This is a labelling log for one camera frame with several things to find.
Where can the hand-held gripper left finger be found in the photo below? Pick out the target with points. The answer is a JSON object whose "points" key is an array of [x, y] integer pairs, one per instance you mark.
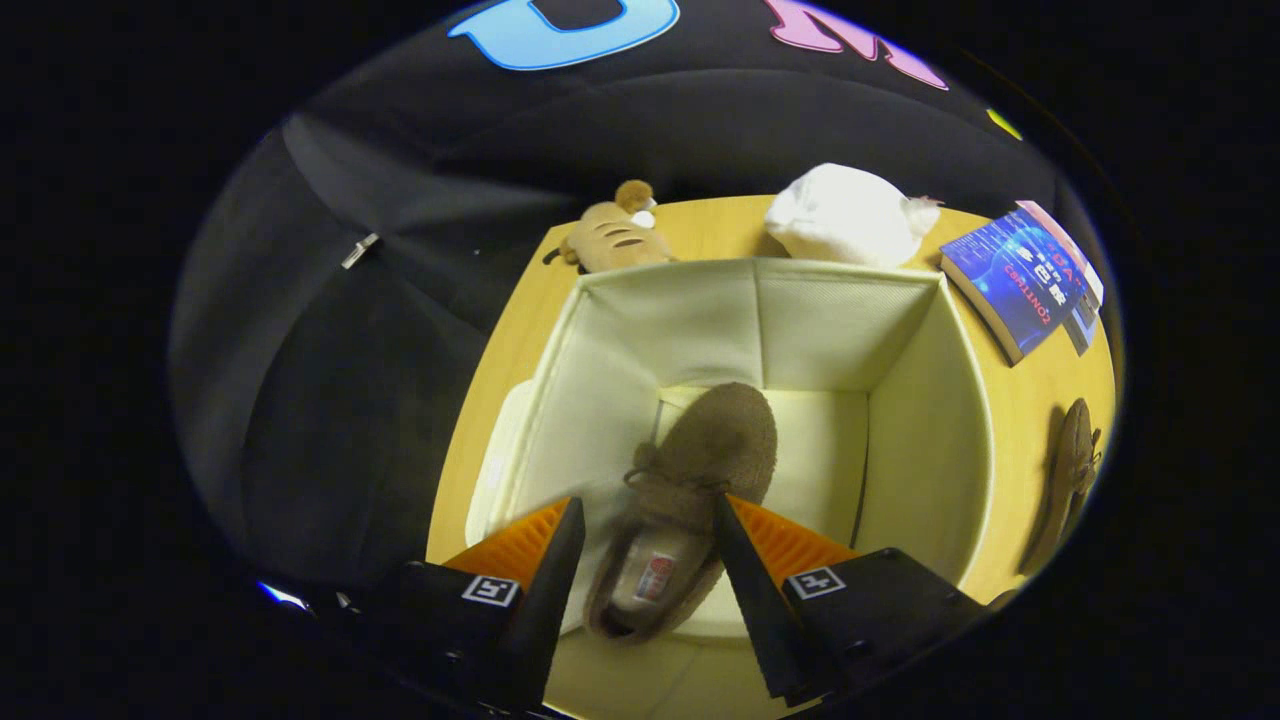
{"points": [[545, 620]]}

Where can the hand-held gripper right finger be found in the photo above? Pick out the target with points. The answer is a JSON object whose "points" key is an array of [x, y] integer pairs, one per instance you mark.
{"points": [[765, 620]]}

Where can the brown moccasin shoe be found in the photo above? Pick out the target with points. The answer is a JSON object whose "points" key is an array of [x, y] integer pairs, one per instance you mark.
{"points": [[720, 430], [1075, 460]]}

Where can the grey and cream storage box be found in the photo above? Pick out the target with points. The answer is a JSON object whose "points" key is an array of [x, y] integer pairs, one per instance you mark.
{"points": [[830, 330]]}

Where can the brown striped plush toy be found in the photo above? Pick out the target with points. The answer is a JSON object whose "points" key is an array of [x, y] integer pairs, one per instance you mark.
{"points": [[610, 240]]}

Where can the white cloth clip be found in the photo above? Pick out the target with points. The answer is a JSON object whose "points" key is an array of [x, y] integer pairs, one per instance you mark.
{"points": [[360, 251]]}

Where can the white plush toy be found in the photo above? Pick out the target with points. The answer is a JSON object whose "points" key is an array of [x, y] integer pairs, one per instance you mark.
{"points": [[845, 215]]}

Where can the blue cover book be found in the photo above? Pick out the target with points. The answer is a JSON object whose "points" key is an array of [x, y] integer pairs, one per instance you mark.
{"points": [[1015, 280]]}

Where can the pale white book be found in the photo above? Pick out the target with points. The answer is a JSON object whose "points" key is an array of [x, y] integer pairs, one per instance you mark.
{"points": [[1082, 325]]}

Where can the pink cover book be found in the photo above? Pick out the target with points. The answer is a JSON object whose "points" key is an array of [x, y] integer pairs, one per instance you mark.
{"points": [[1075, 250]]}

